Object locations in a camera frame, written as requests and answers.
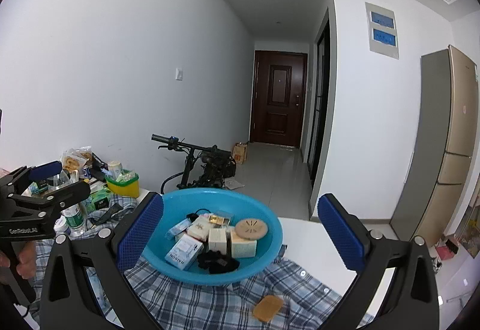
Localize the round tan wooden disc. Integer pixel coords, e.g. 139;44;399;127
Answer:
234;218;269;241

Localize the person's left hand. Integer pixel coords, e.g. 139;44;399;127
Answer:
16;241;37;280

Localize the green label water bottle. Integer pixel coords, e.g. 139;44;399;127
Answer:
52;170;88;237

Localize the snack bag of biscuits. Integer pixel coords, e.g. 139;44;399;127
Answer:
61;145;93;173

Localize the yellow green plastic container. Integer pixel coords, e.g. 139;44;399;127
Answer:
105;170;140;198

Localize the blue plaid shirt cloth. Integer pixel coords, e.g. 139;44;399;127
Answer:
28;194;376;330

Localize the blue plastic basin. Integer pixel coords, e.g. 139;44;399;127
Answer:
142;188;282;285

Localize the blue white Haison box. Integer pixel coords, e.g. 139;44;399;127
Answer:
164;234;204;271

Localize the white soap packet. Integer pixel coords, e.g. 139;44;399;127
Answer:
186;215;215;242

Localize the orange soap bar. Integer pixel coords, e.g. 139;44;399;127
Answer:
252;295;284;323

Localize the black folding bicycle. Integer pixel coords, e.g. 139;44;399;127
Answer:
151;134;237;194

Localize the grey gold refrigerator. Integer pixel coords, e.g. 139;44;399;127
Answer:
391;46;479;245

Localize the cream small box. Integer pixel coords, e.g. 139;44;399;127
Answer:
208;228;228;255

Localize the gold foil box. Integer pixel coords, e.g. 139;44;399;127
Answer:
208;214;232;227

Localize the paper on floor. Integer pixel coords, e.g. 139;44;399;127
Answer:
224;177;245;190

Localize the beige orange-top box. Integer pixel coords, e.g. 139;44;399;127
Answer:
230;230;257;259

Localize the dark brown entrance door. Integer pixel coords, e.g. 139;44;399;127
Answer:
250;50;308;148

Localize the white wall light switch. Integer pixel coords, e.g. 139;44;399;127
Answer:
175;67;184;81

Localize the wall electrical panel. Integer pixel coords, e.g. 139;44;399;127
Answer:
365;3;400;59

